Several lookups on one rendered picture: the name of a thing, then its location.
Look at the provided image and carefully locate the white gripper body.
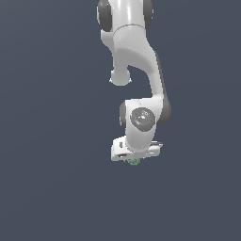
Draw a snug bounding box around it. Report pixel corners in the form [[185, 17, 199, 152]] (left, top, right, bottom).
[[110, 136, 164, 162]]

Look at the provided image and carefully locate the small green object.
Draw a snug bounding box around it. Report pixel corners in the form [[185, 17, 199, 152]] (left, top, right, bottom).
[[126, 157, 141, 167]]

